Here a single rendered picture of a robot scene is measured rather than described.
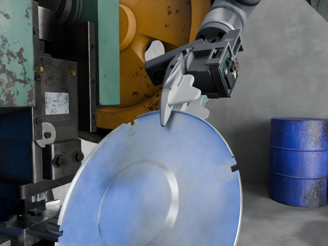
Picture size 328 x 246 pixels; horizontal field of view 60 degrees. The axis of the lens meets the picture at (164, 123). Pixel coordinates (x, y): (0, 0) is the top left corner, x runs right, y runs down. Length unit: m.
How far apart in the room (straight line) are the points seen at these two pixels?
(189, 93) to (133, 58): 0.64
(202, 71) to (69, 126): 0.42
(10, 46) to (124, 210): 0.37
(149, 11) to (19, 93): 0.57
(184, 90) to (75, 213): 0.25
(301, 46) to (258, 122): 1.03
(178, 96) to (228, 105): 3.49
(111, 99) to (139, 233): 0.50
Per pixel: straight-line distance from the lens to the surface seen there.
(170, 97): 0.41
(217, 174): 0.34
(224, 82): 0.45
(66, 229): 0.48
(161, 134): 0.41
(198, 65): 0.46
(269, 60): 3.85
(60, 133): 0.73
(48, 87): 0.70
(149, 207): 0.37
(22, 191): 0.70
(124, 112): 1.00
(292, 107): 3.80
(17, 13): 0.62
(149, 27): 1.01
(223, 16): 0.54
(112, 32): 0.84
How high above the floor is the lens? 1.07
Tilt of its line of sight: 4 degrees down
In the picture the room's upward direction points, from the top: straight up
